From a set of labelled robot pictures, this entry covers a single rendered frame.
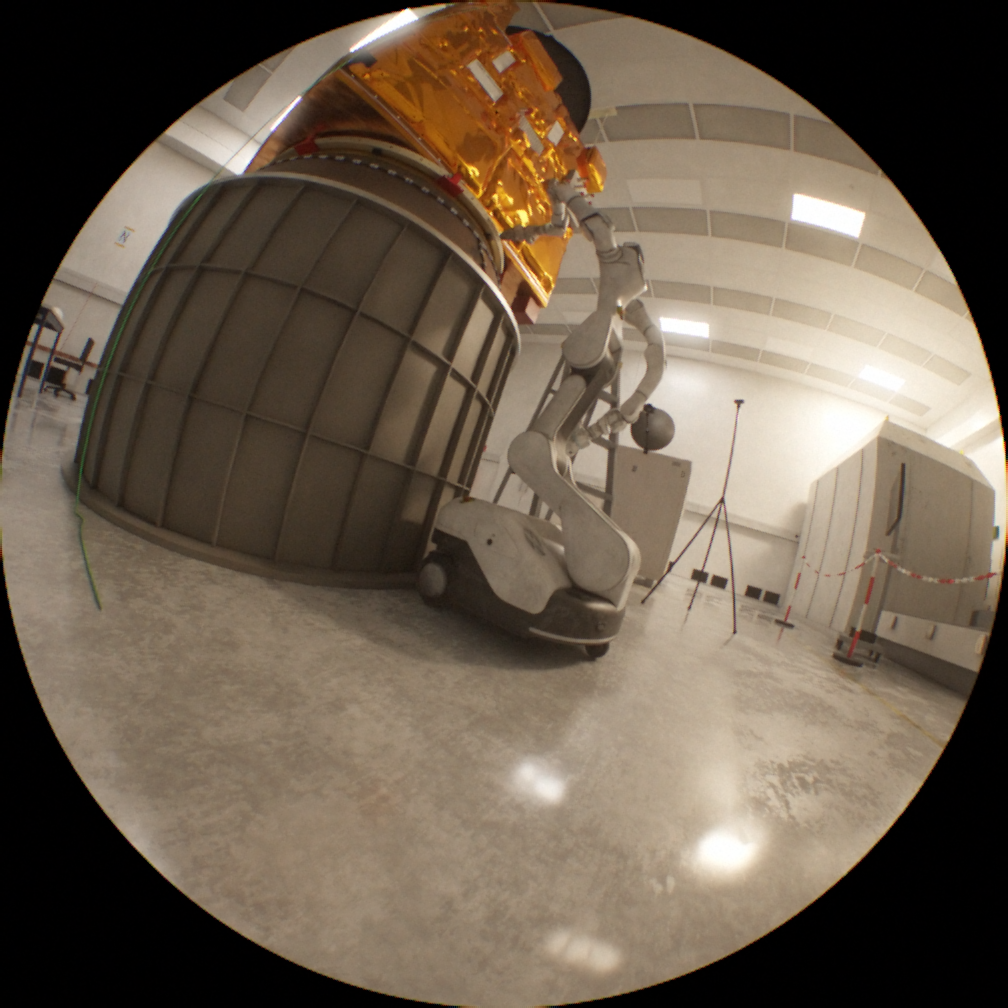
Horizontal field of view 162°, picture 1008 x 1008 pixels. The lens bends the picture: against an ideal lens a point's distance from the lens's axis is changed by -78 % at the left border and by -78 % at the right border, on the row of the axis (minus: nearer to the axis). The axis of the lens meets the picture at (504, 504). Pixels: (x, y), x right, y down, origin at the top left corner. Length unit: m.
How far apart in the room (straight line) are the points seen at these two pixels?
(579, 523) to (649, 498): 3.16
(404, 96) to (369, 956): 2.20
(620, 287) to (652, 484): 3.03
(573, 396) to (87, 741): 1.36
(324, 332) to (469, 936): 1.20
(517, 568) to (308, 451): 0.66
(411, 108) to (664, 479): 3.96
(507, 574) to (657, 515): 3.30
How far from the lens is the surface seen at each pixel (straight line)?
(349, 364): 1.08
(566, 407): 1.20
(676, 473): 4.19
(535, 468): 1.11
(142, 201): 7.40
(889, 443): 5.99
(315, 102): 1.96
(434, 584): 1.08
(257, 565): 1.01
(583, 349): 1.23
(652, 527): 4.10
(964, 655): 3.85
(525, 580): 0.90
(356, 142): 1.89
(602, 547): 0.99
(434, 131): 1.94
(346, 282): 1.15
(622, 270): 1.47
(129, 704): 0.55
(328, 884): 0.39
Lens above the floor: 0.36
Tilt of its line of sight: 1 degrees up
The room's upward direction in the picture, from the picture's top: 17 degrees clockwise
